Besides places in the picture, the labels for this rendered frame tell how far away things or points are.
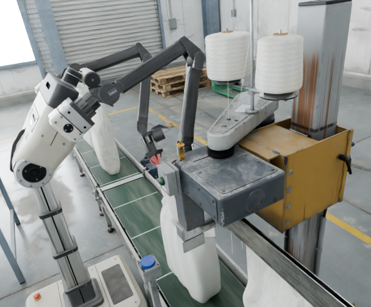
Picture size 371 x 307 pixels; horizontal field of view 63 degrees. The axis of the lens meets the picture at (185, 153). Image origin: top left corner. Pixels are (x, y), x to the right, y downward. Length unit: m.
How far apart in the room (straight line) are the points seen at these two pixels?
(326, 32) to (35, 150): 1.16
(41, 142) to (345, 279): 2.08
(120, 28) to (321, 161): 7.87
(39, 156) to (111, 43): 7.31
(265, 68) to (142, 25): 8.02
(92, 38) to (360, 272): 7.54
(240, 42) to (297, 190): 0.55
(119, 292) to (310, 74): 1.62
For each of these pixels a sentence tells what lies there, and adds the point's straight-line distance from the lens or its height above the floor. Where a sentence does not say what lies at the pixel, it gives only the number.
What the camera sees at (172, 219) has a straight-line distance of 1.56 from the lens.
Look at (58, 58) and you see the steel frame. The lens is 7.96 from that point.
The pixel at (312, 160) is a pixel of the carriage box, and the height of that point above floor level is 1.28.
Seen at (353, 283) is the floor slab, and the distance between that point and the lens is 2.48.
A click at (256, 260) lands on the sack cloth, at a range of 1.13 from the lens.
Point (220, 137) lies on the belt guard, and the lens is 0.95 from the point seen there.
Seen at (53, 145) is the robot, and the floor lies 1.33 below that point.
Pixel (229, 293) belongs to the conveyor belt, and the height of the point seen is 0.38.
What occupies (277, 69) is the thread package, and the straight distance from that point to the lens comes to 0.93.
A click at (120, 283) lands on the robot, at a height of 0.26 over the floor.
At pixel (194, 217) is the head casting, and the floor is 1.12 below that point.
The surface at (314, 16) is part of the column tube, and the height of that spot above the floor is 1.72.
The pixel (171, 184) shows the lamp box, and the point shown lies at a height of 1.29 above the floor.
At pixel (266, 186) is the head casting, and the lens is 0.89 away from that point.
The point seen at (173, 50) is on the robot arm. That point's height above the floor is 1.64.
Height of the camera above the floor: 1.80
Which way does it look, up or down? 27 degrees down
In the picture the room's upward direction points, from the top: 7 degrees counter-clockwise
